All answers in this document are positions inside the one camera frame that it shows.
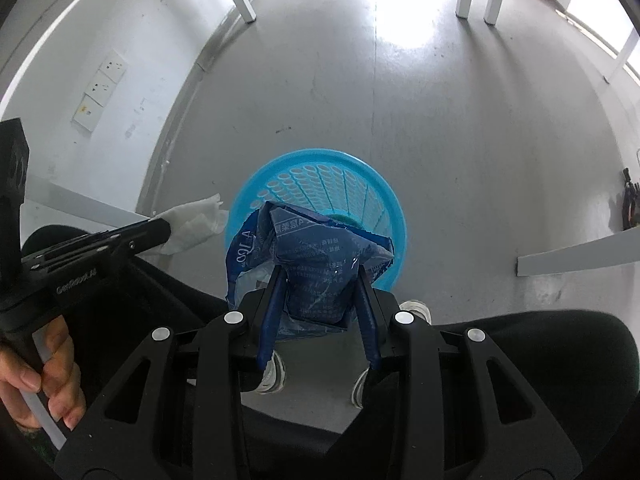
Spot white sneaker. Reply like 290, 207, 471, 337
256, 351, 286, 394
350, 299, 432, 410

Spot left white sneaker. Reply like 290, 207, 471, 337
256, 351, 286, 394

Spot blue plastic trash basket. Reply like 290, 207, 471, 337
224, 148, 408, 292

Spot white tissue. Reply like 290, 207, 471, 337
150, 193, 229, 256

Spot white wall socket panel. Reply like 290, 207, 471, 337
73, 50, 128, 132

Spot person's left hand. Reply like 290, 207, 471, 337
1, 316, 86, 432

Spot right white sneaker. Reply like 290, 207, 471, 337
350, 299, 432, 410

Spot blue plastic bag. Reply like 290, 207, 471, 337
226, 202, 395, 340

